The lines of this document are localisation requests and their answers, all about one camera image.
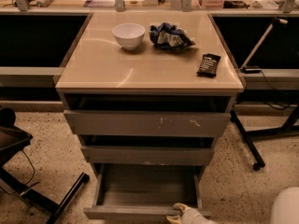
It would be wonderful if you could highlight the crumpled blue chip bag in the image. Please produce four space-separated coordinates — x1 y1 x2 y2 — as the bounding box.
149 22 194 50

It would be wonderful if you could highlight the grey middle drawer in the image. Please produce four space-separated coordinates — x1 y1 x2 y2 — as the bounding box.
81 146 214 166

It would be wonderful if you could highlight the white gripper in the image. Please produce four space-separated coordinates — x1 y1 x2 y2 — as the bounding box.
166 203 217 224

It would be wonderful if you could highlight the black snack bar packet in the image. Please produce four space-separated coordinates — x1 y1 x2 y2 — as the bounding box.
197 53 221 77

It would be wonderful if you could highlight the white bowl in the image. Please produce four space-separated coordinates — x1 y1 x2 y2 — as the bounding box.
112 23 145 50

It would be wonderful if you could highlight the white pole with black base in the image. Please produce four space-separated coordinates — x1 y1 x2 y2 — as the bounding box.
238 16 289 74

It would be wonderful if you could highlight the grey bottom drawer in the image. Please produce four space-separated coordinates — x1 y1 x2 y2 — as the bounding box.
84 164 211 221

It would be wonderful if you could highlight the grey drawer cabinet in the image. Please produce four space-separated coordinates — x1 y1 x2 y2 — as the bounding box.
52 10 245 179

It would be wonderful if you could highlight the grey top drawer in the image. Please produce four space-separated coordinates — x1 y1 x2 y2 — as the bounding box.
64 110 230 137

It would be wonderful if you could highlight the black cart left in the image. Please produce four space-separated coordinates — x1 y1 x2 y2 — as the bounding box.
0 107 91 224

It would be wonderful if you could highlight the black stand with wheels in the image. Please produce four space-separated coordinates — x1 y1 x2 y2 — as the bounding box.
230 106 299 171

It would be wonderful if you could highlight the grey drawer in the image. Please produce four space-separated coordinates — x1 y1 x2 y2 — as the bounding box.
64 110 230 137
81 146 214 166
84 164 211 221

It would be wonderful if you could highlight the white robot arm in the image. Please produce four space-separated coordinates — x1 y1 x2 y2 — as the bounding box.
166 187 299 224

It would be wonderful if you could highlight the black cable on floor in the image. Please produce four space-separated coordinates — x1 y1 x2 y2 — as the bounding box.
19 149 41 198

